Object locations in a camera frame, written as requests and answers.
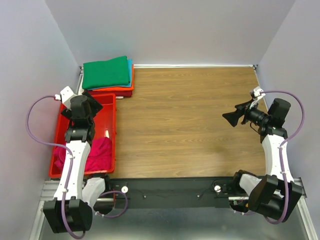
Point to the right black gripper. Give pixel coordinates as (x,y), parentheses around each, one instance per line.
(232,117)

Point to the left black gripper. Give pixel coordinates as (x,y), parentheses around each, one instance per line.
(95,106)

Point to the pink t shirt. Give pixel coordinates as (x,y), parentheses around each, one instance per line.
(99,158)

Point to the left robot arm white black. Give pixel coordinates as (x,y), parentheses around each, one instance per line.
(70,210)

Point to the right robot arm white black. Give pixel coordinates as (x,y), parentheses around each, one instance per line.
(275,195)

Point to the folded dark red t shirt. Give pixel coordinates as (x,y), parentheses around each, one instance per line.
(125,94)

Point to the folded green t shirt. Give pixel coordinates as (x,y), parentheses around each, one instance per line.
(112,72)

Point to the folded orange t shirt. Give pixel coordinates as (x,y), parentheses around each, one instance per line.
(125,90)

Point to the folded blue t shirt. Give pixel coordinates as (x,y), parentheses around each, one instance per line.
(129,63)

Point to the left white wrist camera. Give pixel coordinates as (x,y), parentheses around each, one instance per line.
(65,96)

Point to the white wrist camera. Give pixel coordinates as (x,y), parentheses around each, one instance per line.
(65,96)
(257,94)

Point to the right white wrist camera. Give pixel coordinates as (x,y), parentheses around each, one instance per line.
(257,94)

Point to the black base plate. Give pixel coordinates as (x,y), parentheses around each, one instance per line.
(171,193)

